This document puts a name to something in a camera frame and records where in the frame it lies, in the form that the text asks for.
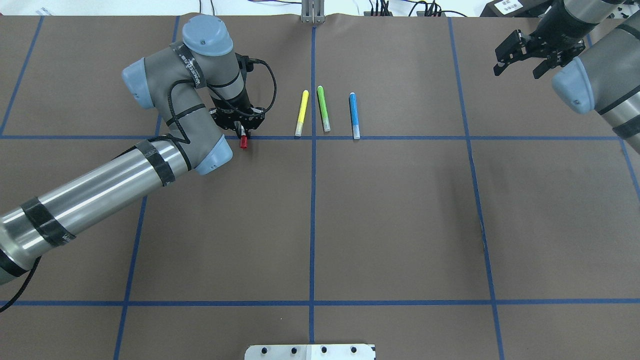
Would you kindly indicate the green marker pen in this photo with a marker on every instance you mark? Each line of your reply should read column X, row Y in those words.
column 324, row 111

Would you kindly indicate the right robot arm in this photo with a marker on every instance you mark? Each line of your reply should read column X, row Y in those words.
column 602, row 78

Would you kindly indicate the aluminium frame post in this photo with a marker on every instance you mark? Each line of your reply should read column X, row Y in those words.
column 312, row 12

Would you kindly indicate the yellow marker pen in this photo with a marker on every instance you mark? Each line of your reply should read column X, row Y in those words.
column 301, row 116

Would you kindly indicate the blue marker pen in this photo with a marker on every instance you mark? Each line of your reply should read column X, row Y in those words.
column 354, row 116

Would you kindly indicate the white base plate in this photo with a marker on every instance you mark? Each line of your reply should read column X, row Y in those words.
column 335, row 351

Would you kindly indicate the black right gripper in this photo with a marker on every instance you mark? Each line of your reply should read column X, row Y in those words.
column 556, row 26

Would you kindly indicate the red marker pen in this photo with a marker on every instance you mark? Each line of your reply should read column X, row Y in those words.
column 243, row 142

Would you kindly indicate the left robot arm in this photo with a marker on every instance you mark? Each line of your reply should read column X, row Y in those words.
column 197, row 85

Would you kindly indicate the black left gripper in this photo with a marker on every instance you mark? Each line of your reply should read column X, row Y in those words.
column 240, row 101

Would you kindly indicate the brown paper table mat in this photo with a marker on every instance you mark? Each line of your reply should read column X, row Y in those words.
column 477, row 217

